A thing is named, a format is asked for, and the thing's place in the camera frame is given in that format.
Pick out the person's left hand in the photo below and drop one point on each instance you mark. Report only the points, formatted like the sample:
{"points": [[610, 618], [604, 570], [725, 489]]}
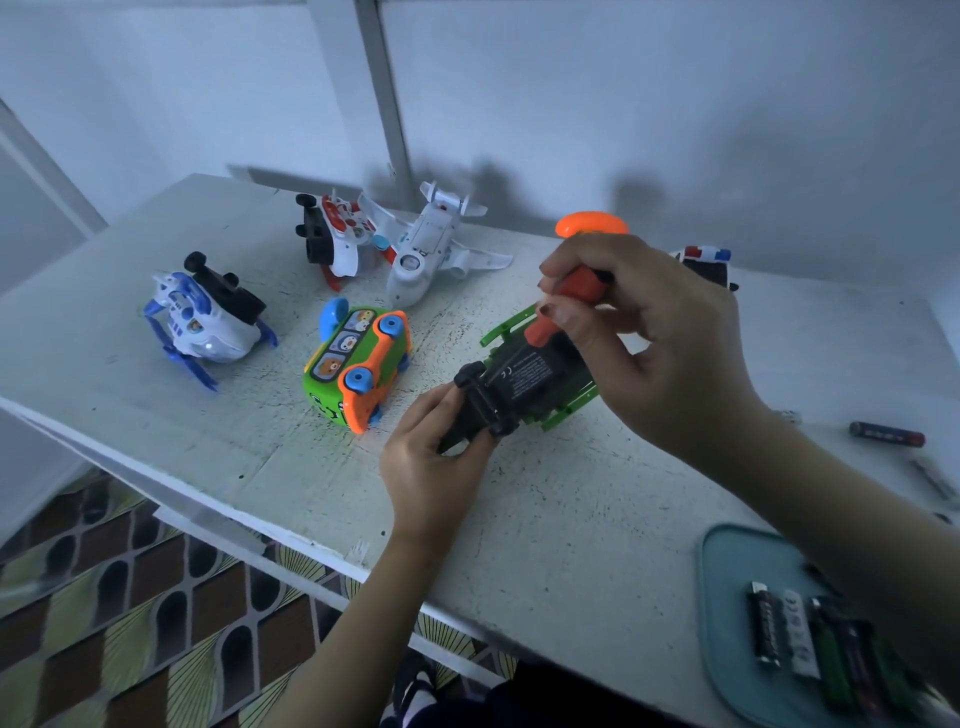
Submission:
{"points": [[432, 473]]}

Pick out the red white toy vehicle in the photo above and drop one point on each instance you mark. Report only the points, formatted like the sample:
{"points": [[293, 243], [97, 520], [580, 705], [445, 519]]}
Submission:
{"points": [[333, 233]]}

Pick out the person's right forearm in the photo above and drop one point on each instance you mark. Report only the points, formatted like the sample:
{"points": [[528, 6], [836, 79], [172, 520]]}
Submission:
{"points": [[863, 525]]}

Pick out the dark green toy helicopter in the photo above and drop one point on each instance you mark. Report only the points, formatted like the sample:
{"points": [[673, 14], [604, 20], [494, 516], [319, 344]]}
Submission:
{"points": [[525, 383]]}

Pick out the white toy airplane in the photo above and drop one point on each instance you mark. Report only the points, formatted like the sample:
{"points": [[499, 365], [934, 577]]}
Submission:
{"points": [[428, 240]]}

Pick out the white wooden table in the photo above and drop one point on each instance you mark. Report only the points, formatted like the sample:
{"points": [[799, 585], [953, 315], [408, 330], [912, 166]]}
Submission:
{"points": [[180, 435]]}

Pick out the white blue toy vehicle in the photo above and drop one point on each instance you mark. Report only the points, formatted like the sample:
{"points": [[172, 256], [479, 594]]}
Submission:
{"points": [[203, 323]]}

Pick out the black white toy car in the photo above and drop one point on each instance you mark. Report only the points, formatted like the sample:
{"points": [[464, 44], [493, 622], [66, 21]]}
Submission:
{"points": [[708, 263]]}

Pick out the yellow orange toy car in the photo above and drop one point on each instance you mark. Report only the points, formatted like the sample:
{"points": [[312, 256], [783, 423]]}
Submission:
{"points": [[593, 224]]}

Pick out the green orange toy car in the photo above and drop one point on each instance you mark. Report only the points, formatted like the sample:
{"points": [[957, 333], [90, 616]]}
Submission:
{"points": [[353, 368]]}

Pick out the person's dark trousers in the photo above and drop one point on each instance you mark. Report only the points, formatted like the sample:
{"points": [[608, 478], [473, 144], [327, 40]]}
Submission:
{"points": [[525, 698]]}

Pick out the teal container lid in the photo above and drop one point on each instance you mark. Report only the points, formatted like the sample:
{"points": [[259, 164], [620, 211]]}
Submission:
{"points": [[728, 645]]}

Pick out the white grey battery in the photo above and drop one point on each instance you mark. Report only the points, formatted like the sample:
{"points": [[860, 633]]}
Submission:
{"points": [[933, 477]]}

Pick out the person's right hand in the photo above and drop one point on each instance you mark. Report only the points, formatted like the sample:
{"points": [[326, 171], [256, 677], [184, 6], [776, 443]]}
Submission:
{"points": [[660, 353]]}

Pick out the person's left forearm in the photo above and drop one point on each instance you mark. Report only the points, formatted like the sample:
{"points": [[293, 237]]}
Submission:
{"points": [[345, 645]]}

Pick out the pile of batteries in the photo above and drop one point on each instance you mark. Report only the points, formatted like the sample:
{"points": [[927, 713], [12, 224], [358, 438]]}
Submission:
{"points": [[833, 645]]}

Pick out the red screwdriver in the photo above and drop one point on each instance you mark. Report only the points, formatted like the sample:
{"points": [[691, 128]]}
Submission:
{"points": [[563, 308]]}

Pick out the black red battery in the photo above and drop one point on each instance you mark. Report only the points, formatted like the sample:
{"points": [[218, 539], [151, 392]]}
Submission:
{"points": [[887, 434]]}

